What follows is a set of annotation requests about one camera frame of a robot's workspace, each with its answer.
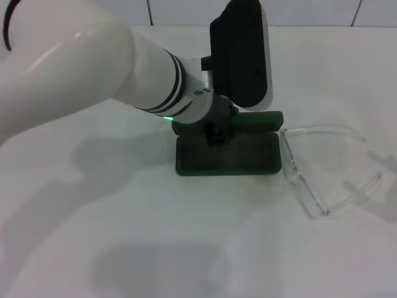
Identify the clear transparent glasses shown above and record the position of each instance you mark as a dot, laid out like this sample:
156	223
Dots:
297	181

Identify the dark green glasses case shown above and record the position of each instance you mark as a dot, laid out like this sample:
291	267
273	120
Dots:
248	155

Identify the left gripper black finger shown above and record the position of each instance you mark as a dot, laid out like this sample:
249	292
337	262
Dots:
217	136

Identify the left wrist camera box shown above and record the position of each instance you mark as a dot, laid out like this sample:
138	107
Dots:
239	56

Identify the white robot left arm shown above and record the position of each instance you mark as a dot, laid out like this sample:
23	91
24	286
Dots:
93	62

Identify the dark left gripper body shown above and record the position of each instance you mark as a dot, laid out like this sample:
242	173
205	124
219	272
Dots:
223	111

